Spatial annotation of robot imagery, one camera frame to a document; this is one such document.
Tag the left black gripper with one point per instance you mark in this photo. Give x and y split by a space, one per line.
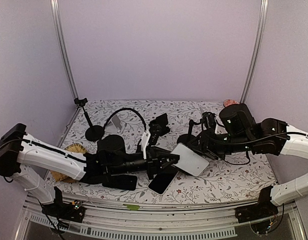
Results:
154 156

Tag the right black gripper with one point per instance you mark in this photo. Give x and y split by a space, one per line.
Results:
207 144

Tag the white-edged phone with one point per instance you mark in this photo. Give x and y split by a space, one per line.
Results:
161 182

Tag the white phone dual camera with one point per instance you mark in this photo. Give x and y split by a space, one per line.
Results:
189 161

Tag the black round phone stand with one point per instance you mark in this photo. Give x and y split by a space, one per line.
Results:
89 125
188 139

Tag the black phone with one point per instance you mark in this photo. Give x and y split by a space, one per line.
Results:
122 182

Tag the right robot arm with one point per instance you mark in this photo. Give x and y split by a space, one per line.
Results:
244 135

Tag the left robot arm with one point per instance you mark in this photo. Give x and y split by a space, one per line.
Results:
20 150

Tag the black folding phone stand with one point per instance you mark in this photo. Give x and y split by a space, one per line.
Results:
160 124

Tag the floral table mat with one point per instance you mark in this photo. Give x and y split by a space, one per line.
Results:
238 178

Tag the red patterned bowl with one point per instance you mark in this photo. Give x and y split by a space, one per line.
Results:
229 102

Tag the green tape piece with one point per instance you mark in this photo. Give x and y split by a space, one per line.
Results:
132 207

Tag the woven bamboo basket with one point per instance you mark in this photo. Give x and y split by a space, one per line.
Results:
60 177

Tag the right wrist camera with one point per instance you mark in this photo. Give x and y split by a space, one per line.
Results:
208 119

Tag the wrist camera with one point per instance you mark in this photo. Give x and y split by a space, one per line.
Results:
150 137
208 119

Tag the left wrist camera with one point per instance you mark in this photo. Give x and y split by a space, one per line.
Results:
150 137

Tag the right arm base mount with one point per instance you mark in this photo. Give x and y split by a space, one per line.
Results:
262 209

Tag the front aluminium rail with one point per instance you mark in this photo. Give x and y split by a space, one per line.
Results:
111 220

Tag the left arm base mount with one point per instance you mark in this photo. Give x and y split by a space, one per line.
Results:
73 211

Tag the right aluminium frame post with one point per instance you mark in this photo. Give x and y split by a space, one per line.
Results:
256 49

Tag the aluminium frame post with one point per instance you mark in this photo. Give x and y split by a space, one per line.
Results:
256 49
62 45

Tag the left aluminium frame post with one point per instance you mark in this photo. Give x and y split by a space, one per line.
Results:
62 45

